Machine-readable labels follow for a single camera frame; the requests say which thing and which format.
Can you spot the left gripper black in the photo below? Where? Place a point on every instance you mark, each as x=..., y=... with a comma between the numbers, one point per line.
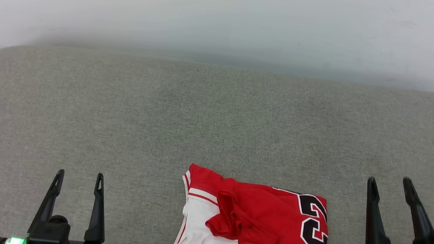
x=51, y=235

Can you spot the red white Bulls jersey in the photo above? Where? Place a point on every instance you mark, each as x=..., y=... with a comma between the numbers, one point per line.
x=269, y=233

